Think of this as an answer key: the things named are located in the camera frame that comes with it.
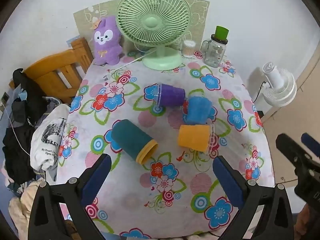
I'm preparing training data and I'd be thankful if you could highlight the person's right hand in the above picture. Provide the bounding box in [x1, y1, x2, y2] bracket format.
[295, 203, 320, 240]

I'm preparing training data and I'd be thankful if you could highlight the teal cup with yellow rim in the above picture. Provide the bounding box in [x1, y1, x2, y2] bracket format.
[111, 119, 159, 165]

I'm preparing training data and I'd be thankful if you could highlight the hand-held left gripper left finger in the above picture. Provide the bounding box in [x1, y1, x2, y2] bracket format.
[28, 153, 112, 240]

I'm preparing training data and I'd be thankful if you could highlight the purple cup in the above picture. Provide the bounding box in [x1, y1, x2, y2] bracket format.
[153, 83, 186, 107]

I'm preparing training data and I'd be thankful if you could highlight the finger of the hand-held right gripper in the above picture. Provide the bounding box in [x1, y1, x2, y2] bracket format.
[276, 133, 316, 172]
[301, 133, 320, 158]

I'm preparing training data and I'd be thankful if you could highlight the white clip fan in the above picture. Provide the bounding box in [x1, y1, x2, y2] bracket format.
[261, 62, 297, 107]

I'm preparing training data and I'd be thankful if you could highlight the wooden chair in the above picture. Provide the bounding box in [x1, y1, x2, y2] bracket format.
[9, 36, 94, 105]

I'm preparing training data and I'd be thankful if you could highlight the blue cup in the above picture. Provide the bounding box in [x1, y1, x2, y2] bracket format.
[186, 96, 213, 125]

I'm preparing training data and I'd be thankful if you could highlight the pile of dark clothes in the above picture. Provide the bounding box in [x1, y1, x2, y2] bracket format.
[2, 68, 62, 197]

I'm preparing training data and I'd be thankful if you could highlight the green plastic cup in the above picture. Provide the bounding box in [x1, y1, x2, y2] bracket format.
[214, 25, 230, 40]

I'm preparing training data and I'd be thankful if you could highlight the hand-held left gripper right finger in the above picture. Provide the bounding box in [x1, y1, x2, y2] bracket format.
[212, 155, 294, 240]

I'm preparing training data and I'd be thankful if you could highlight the black fan cable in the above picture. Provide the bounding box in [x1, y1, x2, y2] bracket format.
[253, 81, 266, 103]

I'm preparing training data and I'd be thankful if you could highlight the white printed shirt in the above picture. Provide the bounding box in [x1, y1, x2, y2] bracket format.
[30, 103, 71, 182]

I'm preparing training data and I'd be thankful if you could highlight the glass mug jar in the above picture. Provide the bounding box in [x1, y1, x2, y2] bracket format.
[200, 35, 229, 68]

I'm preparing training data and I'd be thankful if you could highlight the cream cloth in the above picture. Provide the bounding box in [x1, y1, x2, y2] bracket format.
[8, 179, 45, 238]

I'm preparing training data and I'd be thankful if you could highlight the cotton swab container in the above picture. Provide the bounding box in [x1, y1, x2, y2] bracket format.
[183, 39, 196, 58]

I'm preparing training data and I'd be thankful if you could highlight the white fan cable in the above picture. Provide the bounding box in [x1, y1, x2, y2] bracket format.
[113, 48, 160, 73]

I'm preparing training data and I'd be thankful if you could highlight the green table fan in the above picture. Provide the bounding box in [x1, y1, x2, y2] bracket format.
[116, 0, 191, 71]

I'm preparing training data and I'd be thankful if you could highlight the floral tablecloth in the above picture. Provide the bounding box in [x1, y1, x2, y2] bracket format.
[55, 51, 275, 240]

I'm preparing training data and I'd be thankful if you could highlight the purple plush toy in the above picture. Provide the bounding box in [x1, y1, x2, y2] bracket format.
[93, 15, 123, 66]

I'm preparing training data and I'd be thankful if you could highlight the thin white cable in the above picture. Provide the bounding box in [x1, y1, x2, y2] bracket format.
[2, 104, 31, 157]

